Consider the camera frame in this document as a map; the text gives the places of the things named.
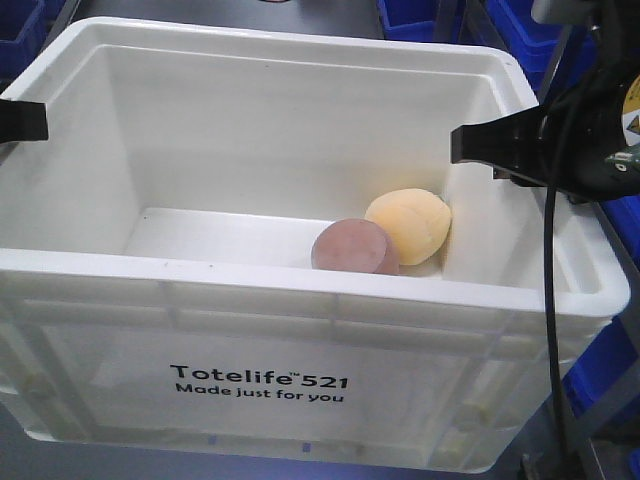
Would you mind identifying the yellow plush peach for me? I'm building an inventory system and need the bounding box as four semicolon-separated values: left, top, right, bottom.
365;188;452;266

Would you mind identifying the black cable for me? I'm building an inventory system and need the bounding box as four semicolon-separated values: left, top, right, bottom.
543;0;626;480

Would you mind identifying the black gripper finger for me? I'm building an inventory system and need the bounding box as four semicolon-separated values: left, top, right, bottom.
0;99;49;143

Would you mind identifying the pink plush toy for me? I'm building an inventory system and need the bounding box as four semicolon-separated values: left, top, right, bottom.
311;218;400;275

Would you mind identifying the blue bin upper left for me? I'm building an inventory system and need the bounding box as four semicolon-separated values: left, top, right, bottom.
1;0;65;80

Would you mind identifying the blue plastic bin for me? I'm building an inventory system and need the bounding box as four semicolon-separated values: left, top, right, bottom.
376;0;466;43

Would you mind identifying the blue bin right shelf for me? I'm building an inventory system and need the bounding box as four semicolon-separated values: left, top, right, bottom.
485;0;562;92

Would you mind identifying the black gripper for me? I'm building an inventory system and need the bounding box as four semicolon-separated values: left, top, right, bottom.
450;1;639;203

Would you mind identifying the white plastic tote crate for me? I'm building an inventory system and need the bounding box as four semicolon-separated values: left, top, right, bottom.
0;16;632;474

